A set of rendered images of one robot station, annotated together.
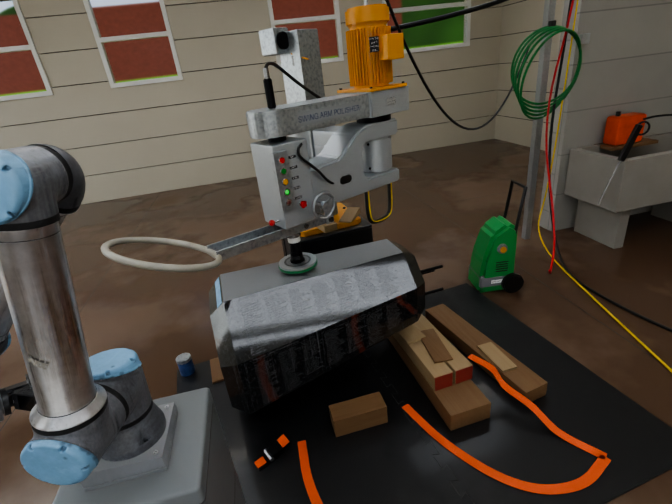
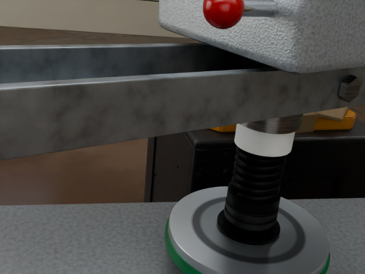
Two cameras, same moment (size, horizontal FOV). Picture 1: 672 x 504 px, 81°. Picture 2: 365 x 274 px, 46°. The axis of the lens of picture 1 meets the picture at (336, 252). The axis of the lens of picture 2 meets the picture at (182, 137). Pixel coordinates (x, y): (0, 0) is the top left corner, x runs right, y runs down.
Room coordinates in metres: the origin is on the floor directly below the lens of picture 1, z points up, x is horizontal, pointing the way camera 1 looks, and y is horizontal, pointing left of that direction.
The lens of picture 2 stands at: (1.52, 0.32, 1.19)
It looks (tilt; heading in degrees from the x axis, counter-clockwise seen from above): 23 degrees down; 0
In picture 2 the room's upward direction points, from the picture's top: 6 degrees clockwise
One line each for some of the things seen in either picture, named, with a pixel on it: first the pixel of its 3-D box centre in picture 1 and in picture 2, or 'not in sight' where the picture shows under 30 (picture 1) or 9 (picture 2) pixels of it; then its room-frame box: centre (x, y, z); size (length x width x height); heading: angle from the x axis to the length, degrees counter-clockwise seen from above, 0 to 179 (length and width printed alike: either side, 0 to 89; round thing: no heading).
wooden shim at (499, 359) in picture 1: (496, 356); not in sight; (1.88, -0.90, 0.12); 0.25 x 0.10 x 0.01; 13
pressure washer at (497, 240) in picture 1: (495, 237); not in sight; (2.88, -1.29, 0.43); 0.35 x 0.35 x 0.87; 2
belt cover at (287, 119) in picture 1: (331, 113); not in sight; (2.22, -0.06, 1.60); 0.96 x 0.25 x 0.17; 127
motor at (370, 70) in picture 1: (371, 49); not in sight; (2.39, -0.32, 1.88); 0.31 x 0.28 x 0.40; 37
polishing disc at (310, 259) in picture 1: (297, 261); (247, 230); (2.01, 0.22, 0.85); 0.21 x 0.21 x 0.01
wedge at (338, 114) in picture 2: (349, 214); (331, 101); (2.81, -0.13, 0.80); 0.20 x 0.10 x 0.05; 155
